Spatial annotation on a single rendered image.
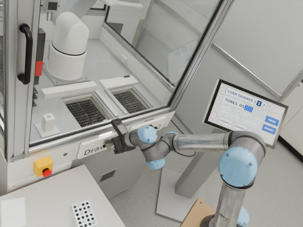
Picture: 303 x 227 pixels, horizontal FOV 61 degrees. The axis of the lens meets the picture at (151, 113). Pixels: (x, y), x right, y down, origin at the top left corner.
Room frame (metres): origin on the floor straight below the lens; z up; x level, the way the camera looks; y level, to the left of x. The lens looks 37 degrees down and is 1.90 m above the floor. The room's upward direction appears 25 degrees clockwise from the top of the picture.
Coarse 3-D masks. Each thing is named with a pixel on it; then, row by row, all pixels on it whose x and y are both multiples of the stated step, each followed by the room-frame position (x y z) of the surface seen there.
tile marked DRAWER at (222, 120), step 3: (222, 117) 1.46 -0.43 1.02; (219, 120) 1.44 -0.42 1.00; (222, 120) 1.45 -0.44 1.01; (225, 120) 1.46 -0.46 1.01; (228, 120) 1.46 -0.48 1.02; (222, 123) 1.44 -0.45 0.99; (225, 123) 1.44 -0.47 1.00; (228, 123) 1.45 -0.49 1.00; (231, 123) 1.46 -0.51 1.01; (228, 126) 1.44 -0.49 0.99
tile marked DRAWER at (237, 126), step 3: (234, 123) 1.46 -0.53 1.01; (237, 123) 1.47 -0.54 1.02; (234, 126) 1.46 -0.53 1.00; (237, 126) 1.46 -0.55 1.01; (240, 126) 1.47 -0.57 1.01; (243, 126) 1.48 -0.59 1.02; (246, 126) 1.48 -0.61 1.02; (237, 129) 1.45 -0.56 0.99; (240, 129) 1.46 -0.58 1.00; (243, 129) 1.46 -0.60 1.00; (246, 129) 1.47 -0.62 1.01
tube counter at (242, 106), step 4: (240, 104) 1.55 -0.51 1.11; (244, 104) 1.56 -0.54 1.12; (240, 108) 1.53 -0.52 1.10; (244, 108) 1.54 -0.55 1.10; (248, 108) 1.55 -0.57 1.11; (252, 108) 1.56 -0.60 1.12; (256, 108) 1.57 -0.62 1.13; (252, 112) 1.55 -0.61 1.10; (256, 112) 1.56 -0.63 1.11; (260, 112) 1.57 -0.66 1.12; (264, 112) 1.58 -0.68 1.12; (260, 116) 1.55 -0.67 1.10
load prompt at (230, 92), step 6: (228, 90) 1.57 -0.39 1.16; (234, 90) 1.59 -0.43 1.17; (234, 96) 1.56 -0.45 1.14; (240, 96) 1.58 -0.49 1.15; (246, 96) 1.59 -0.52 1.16; (246, 102) 1.57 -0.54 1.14; (252, 102) 1.59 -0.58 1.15; (258, 102) 1.60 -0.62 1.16; (264, 102) 1.61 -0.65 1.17; (264, 108) 1.59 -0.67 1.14
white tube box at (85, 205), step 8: (88, 200) 0.66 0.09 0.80; (72, 208) 0.59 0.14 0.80; (80, 208) 0.61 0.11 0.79; (88, 208) 0.64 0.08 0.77; (72, 216) 0.58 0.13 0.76; (80, 216) 0.58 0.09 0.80; (88, 216) 0.59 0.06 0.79; (80, 224) 0.54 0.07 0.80; (88, 224) 0.57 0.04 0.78; (96, 224) 0.57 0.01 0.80
